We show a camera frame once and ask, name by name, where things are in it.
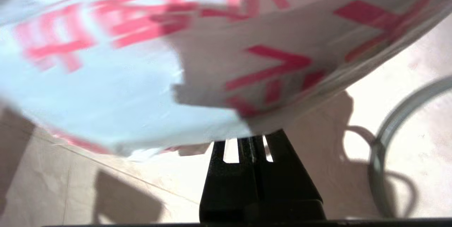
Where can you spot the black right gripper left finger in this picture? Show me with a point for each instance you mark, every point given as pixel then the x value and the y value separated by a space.
pixel 226 191

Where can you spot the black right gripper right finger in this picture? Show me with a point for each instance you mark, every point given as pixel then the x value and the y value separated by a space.
pixel 289 188

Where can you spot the red printed plastic bag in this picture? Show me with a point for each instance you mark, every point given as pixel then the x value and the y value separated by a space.
pixel 123 89

